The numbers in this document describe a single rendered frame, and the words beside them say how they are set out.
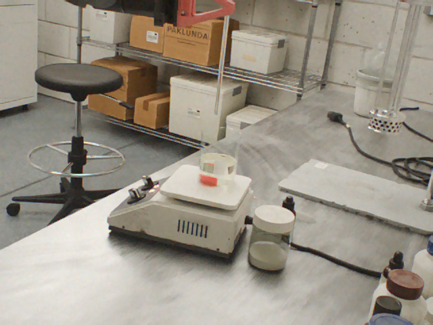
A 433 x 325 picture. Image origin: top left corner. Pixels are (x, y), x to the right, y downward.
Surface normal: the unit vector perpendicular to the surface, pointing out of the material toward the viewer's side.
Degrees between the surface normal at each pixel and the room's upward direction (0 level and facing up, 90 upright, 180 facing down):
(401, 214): 0
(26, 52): 90
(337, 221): 0
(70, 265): 0
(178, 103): 93
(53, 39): 90
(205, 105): 93
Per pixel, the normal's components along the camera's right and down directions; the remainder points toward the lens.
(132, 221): -0.26, 0.32
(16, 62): 0.87, 0.26
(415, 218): 0.11, -0.93
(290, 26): -0.48, 0.27
